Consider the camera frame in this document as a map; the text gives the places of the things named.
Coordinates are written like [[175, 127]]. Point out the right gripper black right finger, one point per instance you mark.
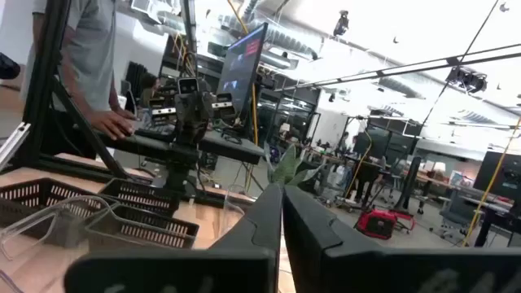
[[325, 264]]

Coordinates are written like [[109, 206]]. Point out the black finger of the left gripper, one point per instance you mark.
[[202, 118], [185, 118]]

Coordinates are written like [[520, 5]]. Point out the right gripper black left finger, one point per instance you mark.
[[244, 264]]

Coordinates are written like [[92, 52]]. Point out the clear plastic basket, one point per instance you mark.
[[236, 203], [24, 244]]

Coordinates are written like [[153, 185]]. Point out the black slotted plastic basket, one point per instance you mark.
[[163, 232], [142, 199], [24, 195]]

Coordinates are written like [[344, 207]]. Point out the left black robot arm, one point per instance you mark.
[[179, 171]]

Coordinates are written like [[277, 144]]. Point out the black keyboard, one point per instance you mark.
[[156, 132]]

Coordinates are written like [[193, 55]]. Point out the seated person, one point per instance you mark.
[[150, 91]]

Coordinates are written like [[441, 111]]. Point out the dark grey desk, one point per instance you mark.
[[228, 152]]

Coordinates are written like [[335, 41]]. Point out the person's hand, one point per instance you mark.
[[112, 124]]

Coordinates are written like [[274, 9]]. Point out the black computer monitor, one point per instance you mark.
[[240, 69]]

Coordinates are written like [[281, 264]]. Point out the green plant in white pot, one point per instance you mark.
[[287, 164]]

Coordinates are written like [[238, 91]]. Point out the distant person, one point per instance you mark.
[[344, 142]]

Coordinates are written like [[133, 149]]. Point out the grey office chair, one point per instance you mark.
[[456, 211]]

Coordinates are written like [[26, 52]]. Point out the silver aluminium bar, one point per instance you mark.
[[14, 144]]

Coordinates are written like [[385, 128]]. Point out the black rounded object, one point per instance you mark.
[[7, 67]]

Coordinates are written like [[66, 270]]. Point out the black work table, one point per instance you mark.
[[488, 211]]

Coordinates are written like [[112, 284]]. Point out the black screen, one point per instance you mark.
[[492, 175]]

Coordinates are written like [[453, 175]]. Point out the long ceiling light bar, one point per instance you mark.
[[407, 67]]

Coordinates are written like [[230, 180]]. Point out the black ceiling-mounted device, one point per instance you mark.
[[468, 79]]

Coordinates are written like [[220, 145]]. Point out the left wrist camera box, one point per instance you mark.
[[188, 86]]

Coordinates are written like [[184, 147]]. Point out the silver ventilation duct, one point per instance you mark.
[[285, 40]]

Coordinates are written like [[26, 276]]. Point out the black floor post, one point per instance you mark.
[[410, 179]]

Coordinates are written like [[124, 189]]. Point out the black aluminium table frame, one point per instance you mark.
[[40, 93]]

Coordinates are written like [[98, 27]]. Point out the black ceiling camera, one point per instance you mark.
[[341, 24]]

